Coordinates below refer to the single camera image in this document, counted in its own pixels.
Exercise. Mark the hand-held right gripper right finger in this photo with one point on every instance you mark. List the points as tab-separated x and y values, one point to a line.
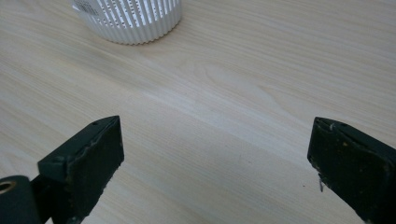
358	161

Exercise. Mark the white slotted plastic basket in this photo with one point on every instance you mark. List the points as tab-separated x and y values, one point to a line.
130	21

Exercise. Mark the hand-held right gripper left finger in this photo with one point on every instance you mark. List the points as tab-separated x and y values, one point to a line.
84	161

